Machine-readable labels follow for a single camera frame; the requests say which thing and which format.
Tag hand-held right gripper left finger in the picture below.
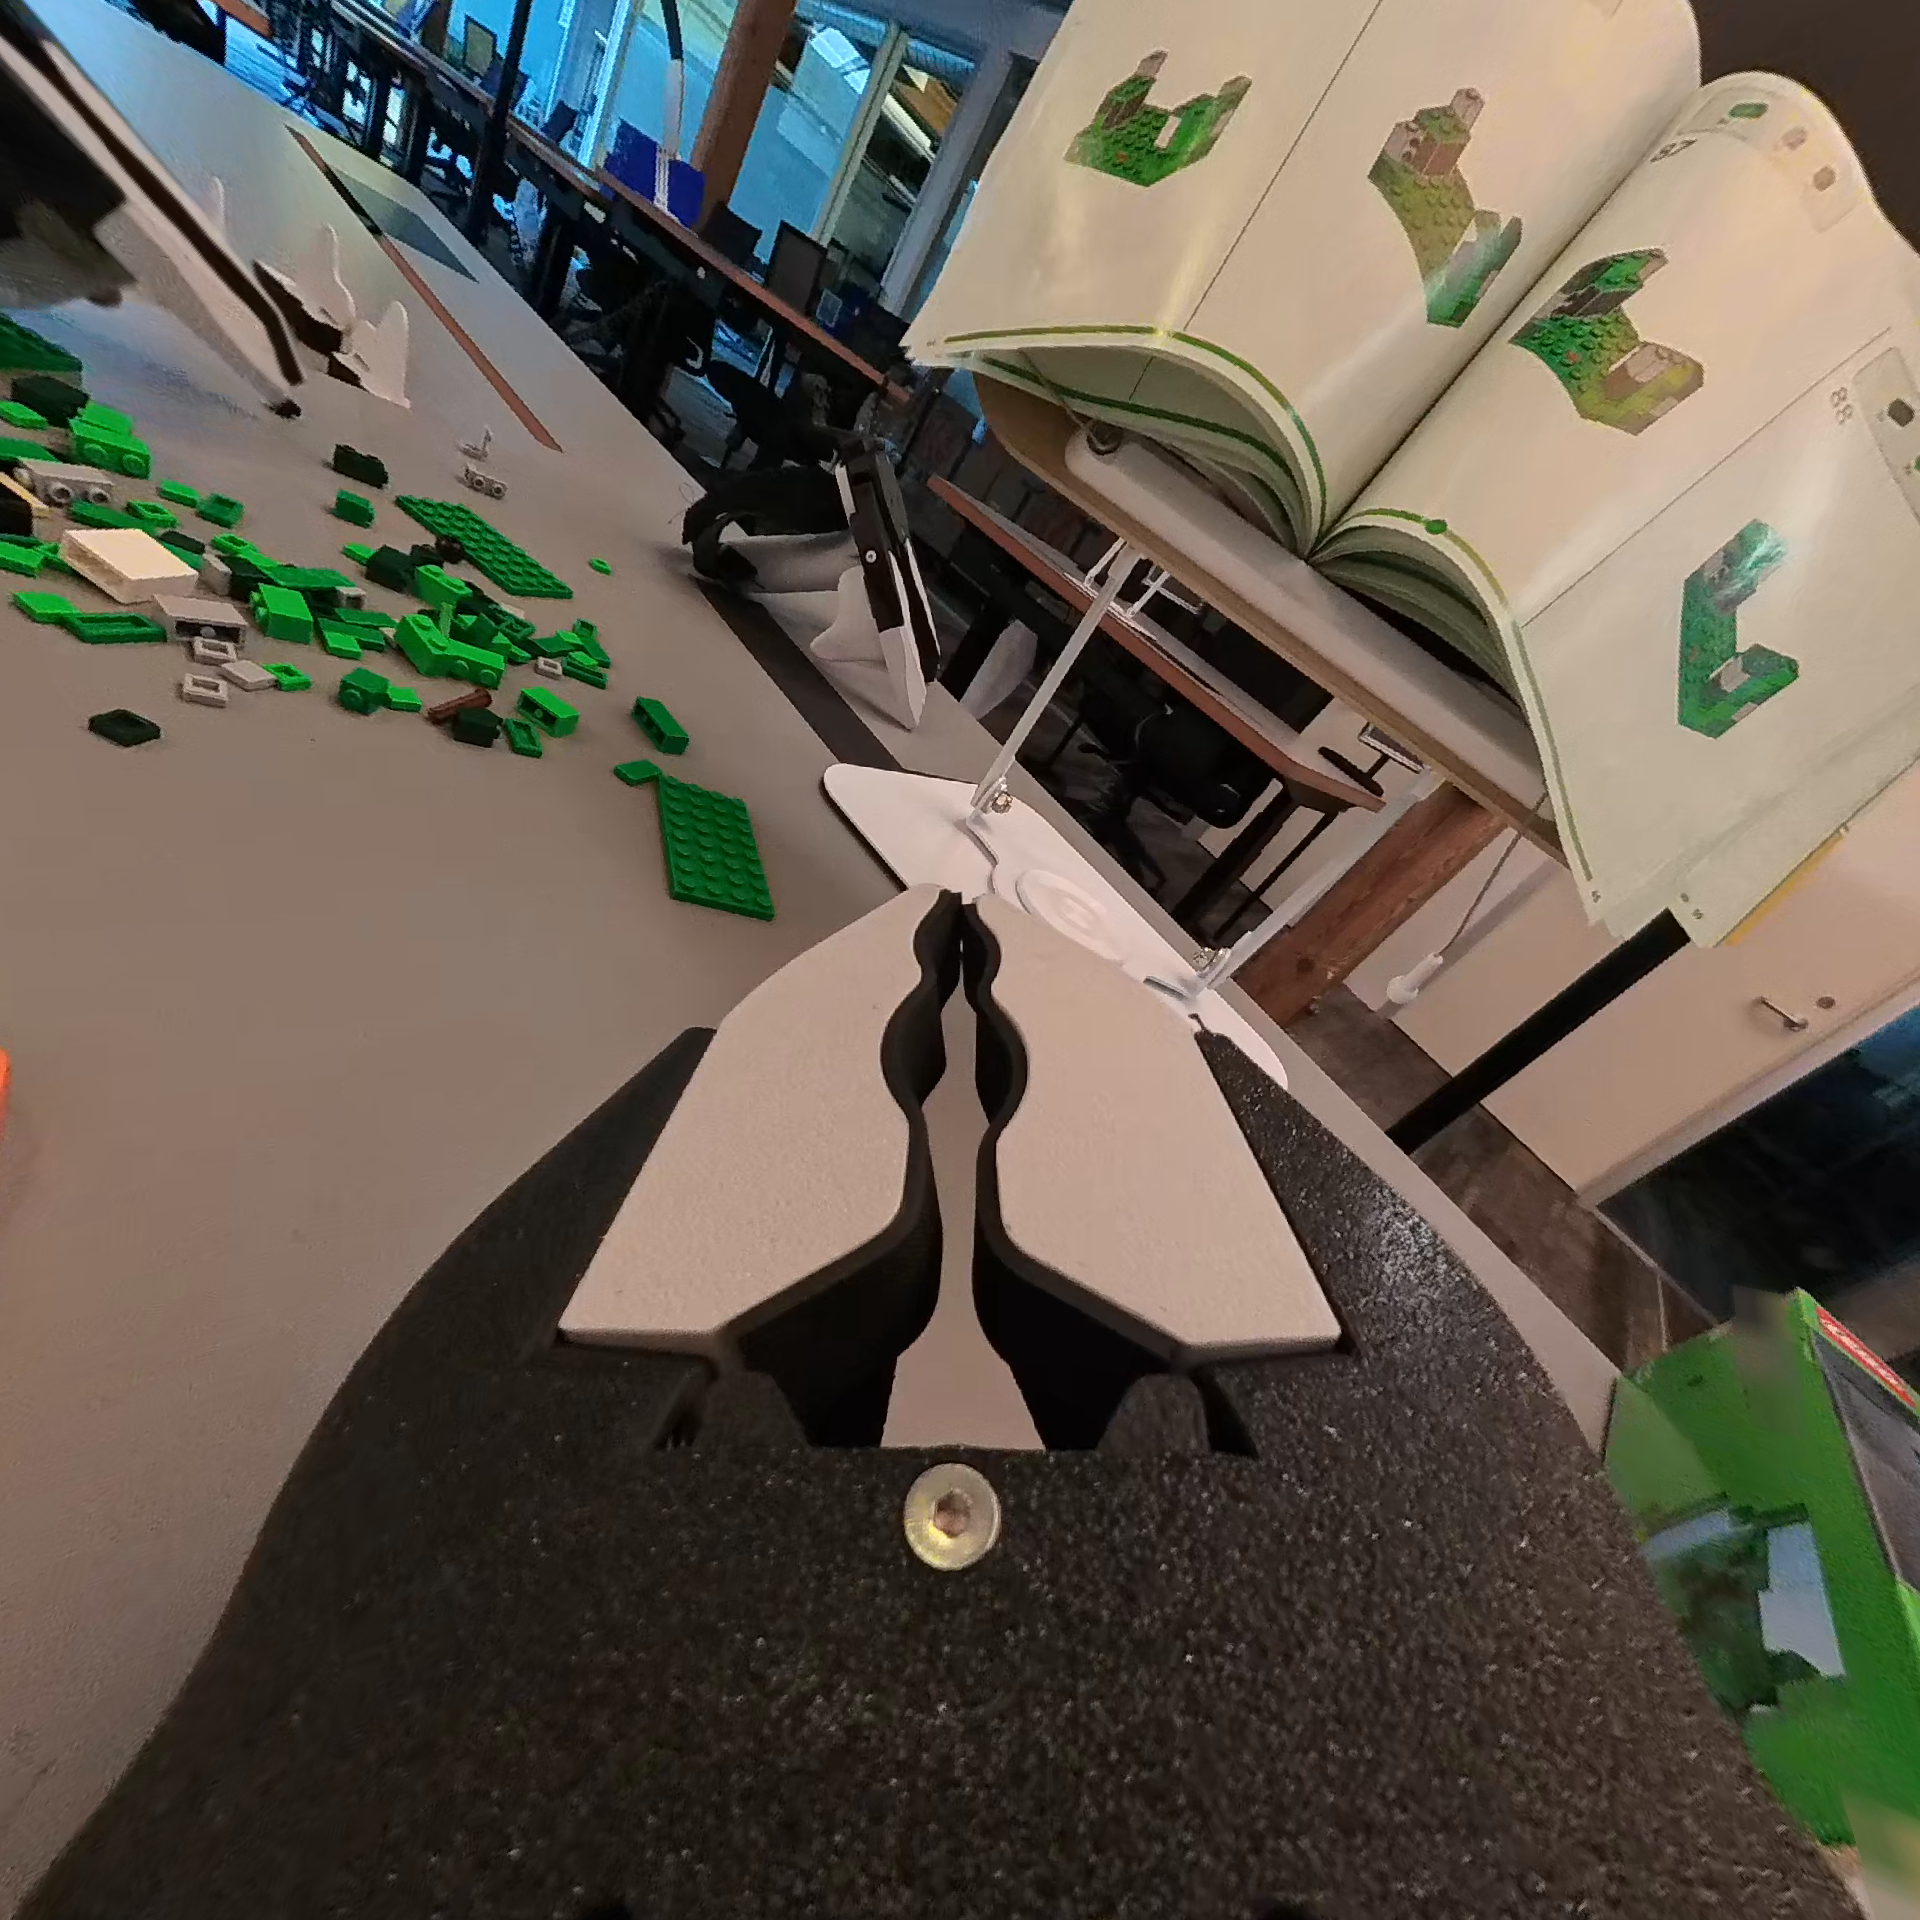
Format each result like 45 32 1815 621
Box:
559 885 963 1444

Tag spare white gripper finger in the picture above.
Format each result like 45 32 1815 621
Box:
333 299 413 409
257 225 354 355

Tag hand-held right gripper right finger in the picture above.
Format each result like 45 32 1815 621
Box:
957 900 1344 1451

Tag white hanging cable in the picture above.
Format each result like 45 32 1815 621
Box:
1387 833 1525 1003

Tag pile of lego pieces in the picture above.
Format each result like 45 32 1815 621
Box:
0 322 693 759

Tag spare black white gripper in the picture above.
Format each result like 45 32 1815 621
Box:
681 427 947 737

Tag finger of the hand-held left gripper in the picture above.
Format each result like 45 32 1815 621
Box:
95 167 305 424
0 229 125 314

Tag dark rectangular pad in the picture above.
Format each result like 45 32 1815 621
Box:
322 159 484 281

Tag green lego plate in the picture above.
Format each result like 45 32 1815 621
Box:
656 775 779 924
394 496 577 602

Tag white book stand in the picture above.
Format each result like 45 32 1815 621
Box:
823 352 1863 1085

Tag green lego set box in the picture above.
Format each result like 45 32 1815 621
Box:
1603 1289 1920 1848

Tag lego instruction booklet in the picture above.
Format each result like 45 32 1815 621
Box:
903 0 1920 946

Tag background office desks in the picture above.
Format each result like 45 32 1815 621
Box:
210 0 933 467

